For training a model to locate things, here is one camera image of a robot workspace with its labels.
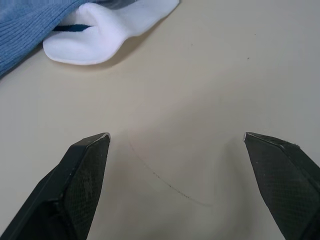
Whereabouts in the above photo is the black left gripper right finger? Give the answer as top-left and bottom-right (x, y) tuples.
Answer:
(242, 131), (320, 240)

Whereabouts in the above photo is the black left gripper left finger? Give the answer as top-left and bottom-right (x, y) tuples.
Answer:
(0, 132), (111, 240)

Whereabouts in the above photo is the white sock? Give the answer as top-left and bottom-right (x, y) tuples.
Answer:
(42, 0), (181, 66)

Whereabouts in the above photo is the blue ribbed sock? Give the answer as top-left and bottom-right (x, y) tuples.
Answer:
(0, 0), (126, 80)

